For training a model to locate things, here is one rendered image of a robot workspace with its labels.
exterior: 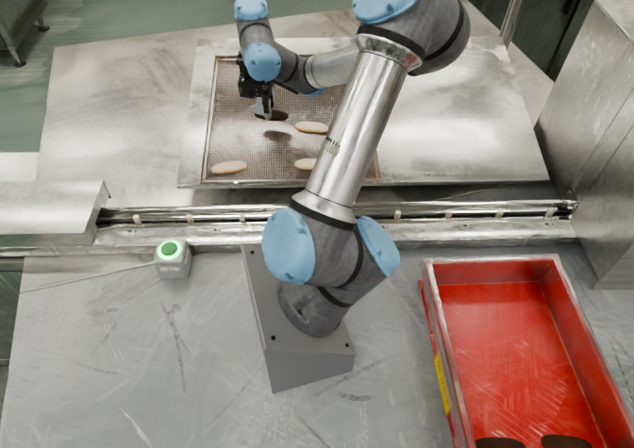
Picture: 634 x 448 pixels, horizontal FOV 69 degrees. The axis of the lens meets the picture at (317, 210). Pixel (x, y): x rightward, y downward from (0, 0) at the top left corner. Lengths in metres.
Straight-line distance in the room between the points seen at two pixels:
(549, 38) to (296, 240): 2.61
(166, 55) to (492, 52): 1.21
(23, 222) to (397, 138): 1.02
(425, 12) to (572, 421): 0.85
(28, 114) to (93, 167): 1.88
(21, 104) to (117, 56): 1.56
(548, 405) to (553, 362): 0.10
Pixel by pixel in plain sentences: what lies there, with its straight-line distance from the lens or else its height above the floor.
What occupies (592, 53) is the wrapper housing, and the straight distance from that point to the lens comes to 1.37.
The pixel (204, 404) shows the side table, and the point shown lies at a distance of 1.07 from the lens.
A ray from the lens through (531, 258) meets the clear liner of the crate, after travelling 1.20.
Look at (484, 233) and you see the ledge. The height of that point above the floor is 0.86.
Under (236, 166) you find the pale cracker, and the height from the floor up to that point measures 0.91.
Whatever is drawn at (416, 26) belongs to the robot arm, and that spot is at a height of 1.47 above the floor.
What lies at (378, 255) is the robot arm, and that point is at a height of 1.16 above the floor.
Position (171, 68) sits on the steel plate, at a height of 0.82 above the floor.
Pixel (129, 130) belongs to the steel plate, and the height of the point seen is 0.82.
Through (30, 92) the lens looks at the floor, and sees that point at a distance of 3.61.
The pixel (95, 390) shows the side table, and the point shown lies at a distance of 1.15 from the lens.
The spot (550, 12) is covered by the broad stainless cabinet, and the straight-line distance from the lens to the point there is 3.06.
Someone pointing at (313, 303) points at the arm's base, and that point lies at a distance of 0.89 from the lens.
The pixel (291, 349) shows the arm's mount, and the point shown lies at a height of 1.01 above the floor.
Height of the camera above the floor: 1.82
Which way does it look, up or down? 50 degrees down
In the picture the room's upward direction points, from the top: 1 degrees clockwise
